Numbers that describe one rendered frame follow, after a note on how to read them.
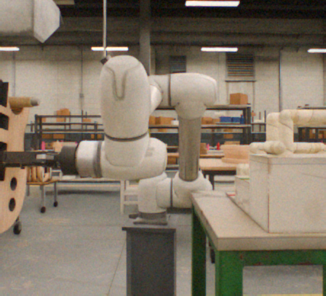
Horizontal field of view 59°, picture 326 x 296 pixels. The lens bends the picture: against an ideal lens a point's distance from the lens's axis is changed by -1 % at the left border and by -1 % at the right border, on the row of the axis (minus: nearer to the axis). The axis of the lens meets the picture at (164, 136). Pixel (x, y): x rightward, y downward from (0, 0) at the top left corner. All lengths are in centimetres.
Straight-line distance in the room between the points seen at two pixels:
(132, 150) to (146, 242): 96
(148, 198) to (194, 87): 66
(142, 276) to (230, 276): 95
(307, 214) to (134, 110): 45
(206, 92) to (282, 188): 57
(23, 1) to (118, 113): 37
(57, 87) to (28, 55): 179
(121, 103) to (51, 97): 1215
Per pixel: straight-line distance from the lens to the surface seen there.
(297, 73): 1345
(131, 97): 60
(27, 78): 1324
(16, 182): 92
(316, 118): 75
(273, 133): 79
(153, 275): 161
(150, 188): 153
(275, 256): 74
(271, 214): 71
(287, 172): 71
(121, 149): 64
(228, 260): 71
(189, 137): 129
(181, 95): 115
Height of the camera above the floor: 114
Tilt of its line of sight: 1 degrees up
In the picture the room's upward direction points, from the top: straight up
